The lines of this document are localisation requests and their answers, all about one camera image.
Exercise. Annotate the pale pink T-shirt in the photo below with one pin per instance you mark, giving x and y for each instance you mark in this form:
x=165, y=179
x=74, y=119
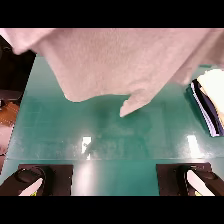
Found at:
x=110, y=60

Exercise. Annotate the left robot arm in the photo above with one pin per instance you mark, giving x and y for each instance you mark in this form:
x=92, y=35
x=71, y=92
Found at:
x=31, y=181

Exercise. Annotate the navy garment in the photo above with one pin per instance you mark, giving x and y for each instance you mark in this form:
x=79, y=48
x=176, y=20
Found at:
x=207, y=115

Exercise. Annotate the cream garment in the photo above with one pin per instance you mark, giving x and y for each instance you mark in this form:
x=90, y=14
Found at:
x=215, y=86

